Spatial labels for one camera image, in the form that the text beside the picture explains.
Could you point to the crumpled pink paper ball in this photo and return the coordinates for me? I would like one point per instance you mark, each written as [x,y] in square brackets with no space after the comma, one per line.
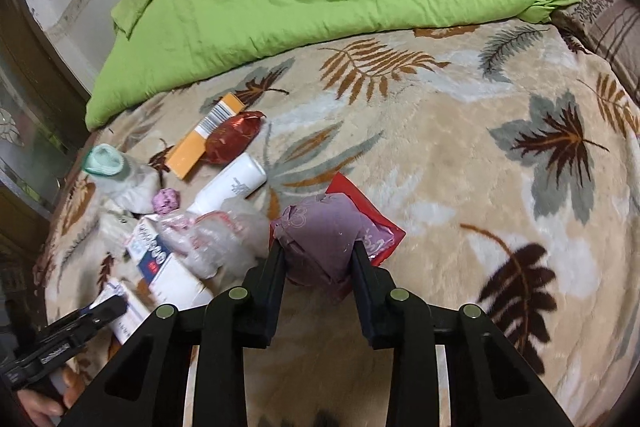
[166,202]

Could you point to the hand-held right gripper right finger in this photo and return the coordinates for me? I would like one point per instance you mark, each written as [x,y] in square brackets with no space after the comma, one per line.
[359,272]

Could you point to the leaf printed beige blanket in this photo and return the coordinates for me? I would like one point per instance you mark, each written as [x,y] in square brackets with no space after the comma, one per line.
[450,157]

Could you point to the person's left hand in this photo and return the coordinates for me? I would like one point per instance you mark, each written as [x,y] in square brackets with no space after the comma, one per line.
[42,407]

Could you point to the plain white box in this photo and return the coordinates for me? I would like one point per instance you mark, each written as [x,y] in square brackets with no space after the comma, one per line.
[132,317]

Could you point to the dark red foil wrapper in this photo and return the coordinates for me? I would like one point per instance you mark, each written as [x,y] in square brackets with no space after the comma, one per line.
[230,137]

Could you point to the wooden door glass panel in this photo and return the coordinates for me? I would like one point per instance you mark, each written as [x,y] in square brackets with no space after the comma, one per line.
[30,132]

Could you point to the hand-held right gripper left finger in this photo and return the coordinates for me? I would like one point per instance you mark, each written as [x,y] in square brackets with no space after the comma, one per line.
[276,267]

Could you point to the white paper packet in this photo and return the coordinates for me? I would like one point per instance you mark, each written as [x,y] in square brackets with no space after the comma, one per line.
[117,227]

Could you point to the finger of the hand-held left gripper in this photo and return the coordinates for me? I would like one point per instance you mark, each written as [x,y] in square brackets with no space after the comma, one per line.
[107,309]

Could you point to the white sock green cuff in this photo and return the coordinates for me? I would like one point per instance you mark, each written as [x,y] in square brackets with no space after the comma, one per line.
[130,187]

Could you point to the white tube bottle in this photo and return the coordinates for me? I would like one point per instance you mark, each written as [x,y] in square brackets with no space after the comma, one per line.
[230,184]

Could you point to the white box blue label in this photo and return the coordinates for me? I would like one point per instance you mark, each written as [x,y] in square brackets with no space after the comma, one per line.
[150,257]

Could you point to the orange cardboard box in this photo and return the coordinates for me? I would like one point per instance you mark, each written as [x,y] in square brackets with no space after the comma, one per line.
[187,154]

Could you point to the clear plastic bag pink print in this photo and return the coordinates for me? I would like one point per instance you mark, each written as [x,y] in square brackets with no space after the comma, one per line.
[177,232]

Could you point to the brown striped pillow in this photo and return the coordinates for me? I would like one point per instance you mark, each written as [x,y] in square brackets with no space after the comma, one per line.
[615,22]

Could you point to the clear plastic bag red print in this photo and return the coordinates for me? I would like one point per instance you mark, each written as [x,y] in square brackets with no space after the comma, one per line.
[230,237]

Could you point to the red foil packet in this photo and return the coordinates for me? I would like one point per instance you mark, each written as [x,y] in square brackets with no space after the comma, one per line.
[385,232]

